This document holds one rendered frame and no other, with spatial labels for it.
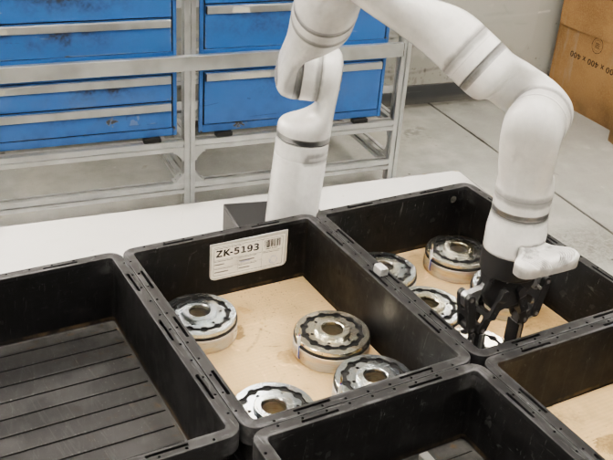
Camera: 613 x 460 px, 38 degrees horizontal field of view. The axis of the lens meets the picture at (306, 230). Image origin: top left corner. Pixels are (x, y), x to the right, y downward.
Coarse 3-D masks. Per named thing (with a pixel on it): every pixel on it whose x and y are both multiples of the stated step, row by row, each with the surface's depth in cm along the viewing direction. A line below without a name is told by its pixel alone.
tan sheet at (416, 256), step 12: (408, 252) 145; (420, 252) 146; (420, 264) 142; (420, 276) 139; (432, 276) 139; (444, 288) 136; (456, 288) 136; (468, 288) 137; (540, 312) 132; (552, 312) 132; (492, 324) 128; (504, 324) 129; (528, 324) 129; (540, 324) 129; (552, 324) 130
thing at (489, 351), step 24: (432, 192) 143; (480, 192) 144; (552, 240) 131; (408, 288) 117; (432, 312) 112; (600, 312) 115; (456, 336) 108; (528, 336) 109; (552, 336) 109; (480, 360) 105
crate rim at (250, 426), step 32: (256, 224) 130; (288, 224) 131; (320, 224) 131; (128, 256) 119; (352, 256) 123; (384, 288) 117; (416, 320) 111; (192, 352) 101; (224, 384) 97; (384, 384) 99; (288, 416) 93
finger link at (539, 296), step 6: (546, 276) 116; (540, 282) 116; (546, 282) 116; (546, 288) 117; (528, 294) 118; (534, 294) 117; (540, 294) 116; (528, 300) 119; (540, 300) 117; (534, 306) 117; (540, 306) 118; (534, 312) 118
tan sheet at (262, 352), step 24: (264, 288) 133; (288, 288) 133; (312, 288) 134; (240, 312) 127; (264, 312) 127; (288, 312) 128; (240, 336) 122; (264, 336) 122; (288, 336) 123; (216, 360) 117; (240, 360) 117; (264, 360) 118; (288, 360) 118; (240, 384) 113; (312, 384) 114
